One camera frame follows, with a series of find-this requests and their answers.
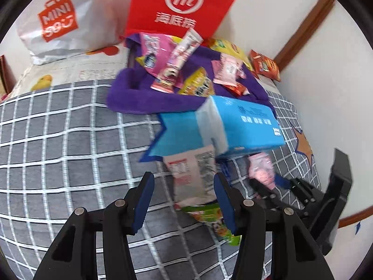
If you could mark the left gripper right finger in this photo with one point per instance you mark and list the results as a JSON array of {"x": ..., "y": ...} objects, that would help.
[{"x": 229, "y": 200}]

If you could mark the green snack bag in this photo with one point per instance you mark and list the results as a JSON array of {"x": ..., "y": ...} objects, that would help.
[{"x": 212, "y": 216}]

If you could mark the yellow crispy noodle bag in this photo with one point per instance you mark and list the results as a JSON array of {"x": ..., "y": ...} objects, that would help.
[{"x": 198, "y": 84}]

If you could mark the pink yellow candy bag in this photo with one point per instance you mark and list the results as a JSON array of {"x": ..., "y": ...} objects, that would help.
[{"x": 156, "y": 52}]

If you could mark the wooden furniture with boxes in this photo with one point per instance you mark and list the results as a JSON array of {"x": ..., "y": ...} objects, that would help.
[{"x": 8, "y": 80}]

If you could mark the orange chips bag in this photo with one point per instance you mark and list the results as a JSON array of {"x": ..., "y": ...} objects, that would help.
[{"x": 264, "y": 66}]

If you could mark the purple towel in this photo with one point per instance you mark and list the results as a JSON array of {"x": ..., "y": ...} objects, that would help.
[{"x": 131, "y": 93}]

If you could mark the red Haidilao paper bag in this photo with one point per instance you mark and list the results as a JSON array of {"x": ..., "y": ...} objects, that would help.
[{"x": 175, "y": 17}]

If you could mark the pale pink nougat packet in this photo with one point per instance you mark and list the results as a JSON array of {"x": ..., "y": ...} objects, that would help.
[{"x": 227, "y": 70}]

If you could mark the brown wooden door frame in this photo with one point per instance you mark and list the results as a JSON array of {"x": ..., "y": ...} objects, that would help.
[{"x": 305, "y": 31}]

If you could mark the long strawberry biscuit packet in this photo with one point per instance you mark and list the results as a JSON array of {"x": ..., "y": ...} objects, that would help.
[{"x": 177, "y": 64}]

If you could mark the white barcode snack packet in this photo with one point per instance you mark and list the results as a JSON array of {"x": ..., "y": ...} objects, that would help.
[{"x": 193, "y": 175}]

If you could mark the pink wafer snack packet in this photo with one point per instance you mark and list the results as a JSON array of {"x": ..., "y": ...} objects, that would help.
[{"x": 261, "y": 169}]

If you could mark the fruit print white sheet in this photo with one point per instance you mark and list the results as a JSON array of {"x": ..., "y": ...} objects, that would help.
[{"x": 101, "y": 64}]

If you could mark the white Miniso plastic bag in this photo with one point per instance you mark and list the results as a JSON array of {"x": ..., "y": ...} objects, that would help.
[{"x": 57, "y": 29}]

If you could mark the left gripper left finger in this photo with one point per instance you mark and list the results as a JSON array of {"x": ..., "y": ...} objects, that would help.
[{"x": 138, "y": 202}]

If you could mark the yellow chips bag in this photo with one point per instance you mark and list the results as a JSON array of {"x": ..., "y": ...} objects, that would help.
[{"x": 227, "y": 47}]

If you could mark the red small snack packet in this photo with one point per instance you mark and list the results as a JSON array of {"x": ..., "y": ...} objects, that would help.
[{"x": 237, "y": 90}]

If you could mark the blue tissue pack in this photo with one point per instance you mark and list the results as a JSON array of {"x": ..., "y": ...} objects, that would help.
[{"x": 233, "y": 127}]

